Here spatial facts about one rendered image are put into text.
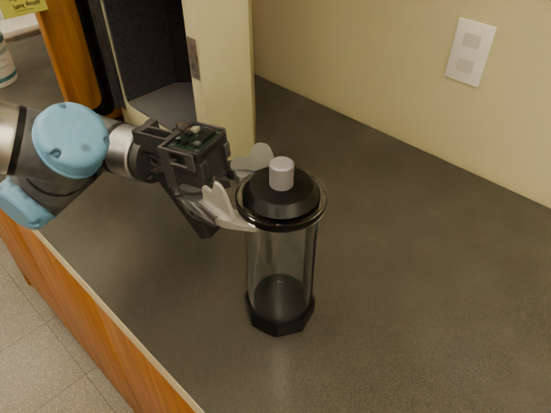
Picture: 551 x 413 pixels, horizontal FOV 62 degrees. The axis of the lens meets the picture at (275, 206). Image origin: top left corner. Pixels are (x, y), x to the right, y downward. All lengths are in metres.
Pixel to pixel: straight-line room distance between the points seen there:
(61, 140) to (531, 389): 0.65
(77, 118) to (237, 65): 0.39
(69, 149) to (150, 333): 0.32
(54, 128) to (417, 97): 0.76
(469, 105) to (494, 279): 0.36
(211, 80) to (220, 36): 0.07
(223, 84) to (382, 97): 0.42
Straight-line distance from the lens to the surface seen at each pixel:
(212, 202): 0.55
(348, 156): 1.01
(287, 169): 0.51
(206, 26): 0.78
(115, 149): 0.65
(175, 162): 0.58
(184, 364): 0.68
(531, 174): 1.02
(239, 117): 0.89
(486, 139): 1.03
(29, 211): 0.64
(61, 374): 1.88
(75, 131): 0.52
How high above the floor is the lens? 1.52
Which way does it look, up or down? 42 degrees down
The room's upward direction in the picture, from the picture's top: straight up
